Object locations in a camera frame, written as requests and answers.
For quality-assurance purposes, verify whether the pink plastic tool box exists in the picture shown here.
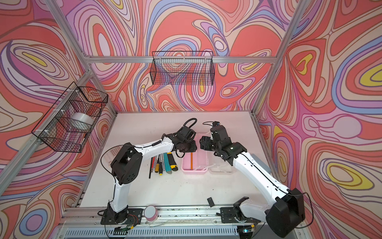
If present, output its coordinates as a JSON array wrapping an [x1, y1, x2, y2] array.
[[180, 132, 236, 175]]

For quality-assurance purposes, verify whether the orange pencil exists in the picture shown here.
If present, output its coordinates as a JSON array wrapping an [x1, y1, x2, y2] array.
[[190, 153, 193, 170]]

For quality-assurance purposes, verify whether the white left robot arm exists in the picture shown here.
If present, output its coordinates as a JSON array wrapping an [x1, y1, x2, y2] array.
[[106, 118, 198, 221]]

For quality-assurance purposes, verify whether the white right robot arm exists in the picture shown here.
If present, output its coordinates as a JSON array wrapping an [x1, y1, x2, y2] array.
[[200, 121, 305, 238]]

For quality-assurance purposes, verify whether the yellow black utility knife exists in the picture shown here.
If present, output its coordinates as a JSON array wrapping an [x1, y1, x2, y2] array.
[[167, 153, 178, 171]]

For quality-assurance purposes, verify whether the teal utility knife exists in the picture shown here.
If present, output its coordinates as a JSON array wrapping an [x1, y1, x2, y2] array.
[[163, 153, 172, 174]]

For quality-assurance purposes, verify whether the small black clip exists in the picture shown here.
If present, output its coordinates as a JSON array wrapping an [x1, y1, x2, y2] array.
[[207, 197, 215, 208]]

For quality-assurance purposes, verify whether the pink white calculator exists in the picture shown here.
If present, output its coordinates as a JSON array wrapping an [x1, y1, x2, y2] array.
[[103, 145, 122, 165]]

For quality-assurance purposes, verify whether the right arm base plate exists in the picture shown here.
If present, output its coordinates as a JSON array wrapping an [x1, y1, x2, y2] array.
[[216, 207, 261, 225]]

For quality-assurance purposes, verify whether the black wire basket back wall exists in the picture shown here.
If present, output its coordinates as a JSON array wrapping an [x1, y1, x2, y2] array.
[[150, 50, 215, 86]]

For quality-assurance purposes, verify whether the black wire basket wall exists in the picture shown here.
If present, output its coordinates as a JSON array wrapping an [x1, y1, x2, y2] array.
[[31, 82, 108, 153], [150, 50, 215, 86]]

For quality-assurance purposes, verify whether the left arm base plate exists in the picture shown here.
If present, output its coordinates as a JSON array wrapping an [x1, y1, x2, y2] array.
[[97, 208, 143, 226]]

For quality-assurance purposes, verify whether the grey duct tape roll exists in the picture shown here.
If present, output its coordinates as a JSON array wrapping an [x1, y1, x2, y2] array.
[[70, 112, 94, 132]]

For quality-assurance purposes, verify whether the black wire basket left wall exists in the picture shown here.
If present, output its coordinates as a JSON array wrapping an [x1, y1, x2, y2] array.
[[31, 82, 108, 153]]

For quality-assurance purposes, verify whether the aluminium corner frame post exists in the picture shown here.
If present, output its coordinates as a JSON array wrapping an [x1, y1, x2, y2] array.
[[252, 0, 311, 114]]

